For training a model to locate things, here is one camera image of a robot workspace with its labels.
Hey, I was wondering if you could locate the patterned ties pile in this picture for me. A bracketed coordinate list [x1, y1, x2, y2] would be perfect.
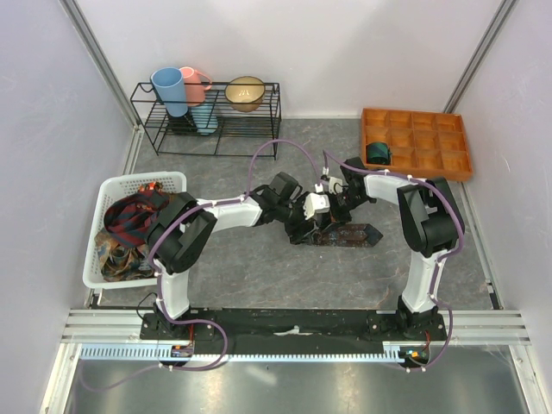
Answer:
[95, 181, 175, 282]

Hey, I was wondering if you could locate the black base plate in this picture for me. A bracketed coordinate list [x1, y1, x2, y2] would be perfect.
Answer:
[140, 308, 447, 355]

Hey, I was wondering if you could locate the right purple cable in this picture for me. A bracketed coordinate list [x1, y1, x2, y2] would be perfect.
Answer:
[322, 149, 466, 374]

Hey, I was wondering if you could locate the amber glass bowl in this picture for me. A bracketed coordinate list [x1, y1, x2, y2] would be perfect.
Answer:
[225, 76, 266, 113]

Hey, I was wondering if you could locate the white plastic basket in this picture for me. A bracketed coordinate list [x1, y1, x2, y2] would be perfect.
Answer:
[82, 171, 187, 290]

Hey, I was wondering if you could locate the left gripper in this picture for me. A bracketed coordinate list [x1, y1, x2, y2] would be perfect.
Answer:
[276, 192, 318, 246]

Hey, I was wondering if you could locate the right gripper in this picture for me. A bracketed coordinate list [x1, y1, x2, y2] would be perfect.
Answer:
[320, 189, 368, 235]

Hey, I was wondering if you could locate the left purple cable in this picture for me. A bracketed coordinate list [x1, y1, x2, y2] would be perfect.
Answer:
[79, 139, 327, 392]

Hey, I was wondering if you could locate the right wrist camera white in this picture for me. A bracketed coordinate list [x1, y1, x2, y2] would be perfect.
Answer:
[321, 167, 344, 195]

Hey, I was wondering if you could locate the orange compartment tray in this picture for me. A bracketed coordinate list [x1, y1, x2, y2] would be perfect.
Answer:
[360, 108, 474, 182]

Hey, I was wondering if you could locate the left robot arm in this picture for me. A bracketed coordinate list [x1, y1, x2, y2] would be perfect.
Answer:
[146, 172, 330, 339]

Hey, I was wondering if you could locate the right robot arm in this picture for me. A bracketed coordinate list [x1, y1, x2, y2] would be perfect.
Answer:
[336, 159, 465, 342]

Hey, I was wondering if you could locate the purple cable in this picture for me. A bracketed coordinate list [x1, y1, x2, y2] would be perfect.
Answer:
[322, 149, 466, 374]
[79, 139, 327, 392]

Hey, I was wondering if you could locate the black wire rack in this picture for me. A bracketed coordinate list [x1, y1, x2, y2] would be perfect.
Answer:
[130, 82, 282, 158]

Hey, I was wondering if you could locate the brown floral tie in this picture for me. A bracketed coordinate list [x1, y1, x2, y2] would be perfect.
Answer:
[303, 223, 383, 248]

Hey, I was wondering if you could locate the pink cup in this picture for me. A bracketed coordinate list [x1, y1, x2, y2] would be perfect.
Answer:
[179, 66, 212, 107]

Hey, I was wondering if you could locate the green tie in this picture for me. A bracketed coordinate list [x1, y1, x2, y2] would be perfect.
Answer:
[366, 141, 392, 166]

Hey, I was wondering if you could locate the light blue lower cup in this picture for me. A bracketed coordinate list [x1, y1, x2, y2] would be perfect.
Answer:
[191, 103, 218, 135]

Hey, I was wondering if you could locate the red navy striped tie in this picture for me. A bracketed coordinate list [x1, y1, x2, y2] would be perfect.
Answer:
[103, 190, 172, 248]

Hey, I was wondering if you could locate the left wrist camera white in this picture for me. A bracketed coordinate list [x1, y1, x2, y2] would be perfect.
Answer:
[303, 184, 330, 220]

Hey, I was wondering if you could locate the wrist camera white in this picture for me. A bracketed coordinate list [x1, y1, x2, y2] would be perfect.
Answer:
[321, 167, 344, 195]
[303, 184, 330, 220]

